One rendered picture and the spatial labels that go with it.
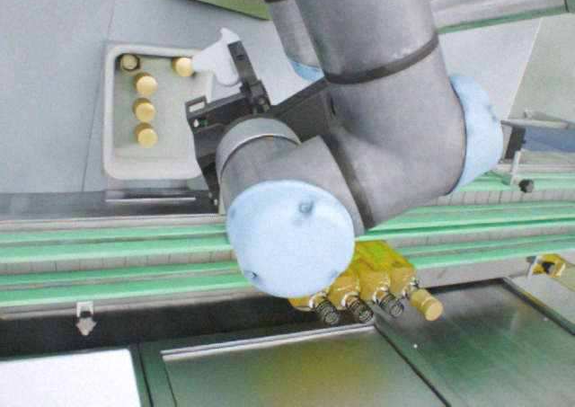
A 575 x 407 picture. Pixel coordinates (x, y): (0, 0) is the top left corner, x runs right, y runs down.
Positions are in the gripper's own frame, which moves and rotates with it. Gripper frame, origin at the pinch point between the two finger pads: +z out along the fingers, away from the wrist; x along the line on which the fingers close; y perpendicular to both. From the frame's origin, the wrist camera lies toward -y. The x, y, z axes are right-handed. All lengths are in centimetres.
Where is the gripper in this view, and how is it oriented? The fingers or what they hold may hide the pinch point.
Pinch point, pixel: (249, 86)
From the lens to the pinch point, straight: 62.7
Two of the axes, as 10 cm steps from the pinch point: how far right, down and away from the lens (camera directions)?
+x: 2.8, 8.2, 4.9
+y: -9.4, 3.5, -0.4
